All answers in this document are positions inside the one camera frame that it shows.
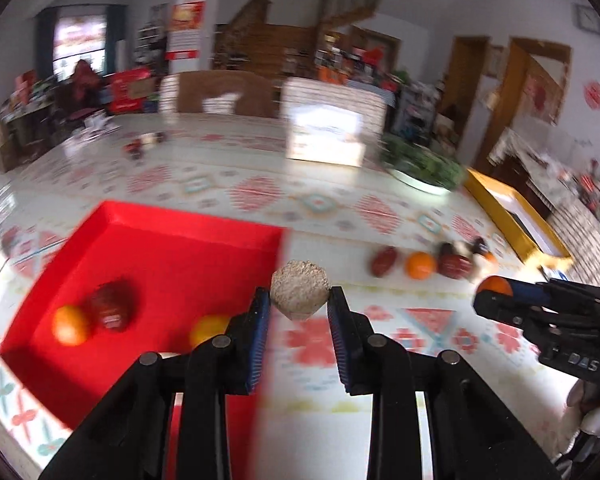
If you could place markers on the large red jujube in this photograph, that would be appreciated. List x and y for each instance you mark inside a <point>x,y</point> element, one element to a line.
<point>114,304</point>

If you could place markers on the white tissue box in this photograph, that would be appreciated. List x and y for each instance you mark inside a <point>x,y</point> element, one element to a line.
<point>326,134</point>

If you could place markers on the white brick pattern chair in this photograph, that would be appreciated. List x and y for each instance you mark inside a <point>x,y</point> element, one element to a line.
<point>303,91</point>

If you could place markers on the yellow cardboard box lid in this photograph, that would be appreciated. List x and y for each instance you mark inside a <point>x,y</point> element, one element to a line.
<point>526,232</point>

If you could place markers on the white gloved right hand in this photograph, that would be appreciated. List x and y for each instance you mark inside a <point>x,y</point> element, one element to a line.
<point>581,416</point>

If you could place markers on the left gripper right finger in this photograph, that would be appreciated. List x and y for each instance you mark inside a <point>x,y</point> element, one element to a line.
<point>436,406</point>

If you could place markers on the plate of green vegetables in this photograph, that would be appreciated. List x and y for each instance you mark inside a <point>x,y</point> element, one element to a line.
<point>419,167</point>

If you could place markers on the small dark fruits pile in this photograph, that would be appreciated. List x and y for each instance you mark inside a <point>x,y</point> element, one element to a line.
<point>136,147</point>

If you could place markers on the red jujube left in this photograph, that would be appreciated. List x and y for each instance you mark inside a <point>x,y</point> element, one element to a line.
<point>383,261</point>

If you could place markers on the right brick pattern chair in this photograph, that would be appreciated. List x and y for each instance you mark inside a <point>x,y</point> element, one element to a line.
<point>579,231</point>

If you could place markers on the beige cake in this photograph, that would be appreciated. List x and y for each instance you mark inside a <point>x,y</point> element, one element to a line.
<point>462,248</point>
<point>299,289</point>

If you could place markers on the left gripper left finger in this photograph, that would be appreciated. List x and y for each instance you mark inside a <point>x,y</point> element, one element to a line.
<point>189,416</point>

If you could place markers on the orange in tray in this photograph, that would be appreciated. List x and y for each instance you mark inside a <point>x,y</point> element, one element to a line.
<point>70,326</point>

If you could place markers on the red wall calendar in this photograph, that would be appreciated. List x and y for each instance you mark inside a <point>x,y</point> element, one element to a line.
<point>184,35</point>

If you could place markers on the red tray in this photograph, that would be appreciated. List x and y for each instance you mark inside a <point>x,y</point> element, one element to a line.
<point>181,266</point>

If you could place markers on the orange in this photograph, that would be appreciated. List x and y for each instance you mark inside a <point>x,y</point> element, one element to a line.
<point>420,265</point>
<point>207,327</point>
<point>495,284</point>
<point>70,326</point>

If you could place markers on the brown wooden chair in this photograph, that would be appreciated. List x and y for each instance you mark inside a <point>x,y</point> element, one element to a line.
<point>190,92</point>

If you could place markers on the wall clock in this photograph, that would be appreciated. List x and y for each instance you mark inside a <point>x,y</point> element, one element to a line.
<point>587,19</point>

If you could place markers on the red paper wall decoration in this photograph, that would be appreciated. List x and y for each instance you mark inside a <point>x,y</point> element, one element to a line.
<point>591,94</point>

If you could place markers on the dark plum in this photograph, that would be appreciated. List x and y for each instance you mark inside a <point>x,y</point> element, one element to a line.
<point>479,247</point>

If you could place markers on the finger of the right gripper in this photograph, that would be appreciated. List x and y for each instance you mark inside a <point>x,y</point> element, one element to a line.
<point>531,294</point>
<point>502,309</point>

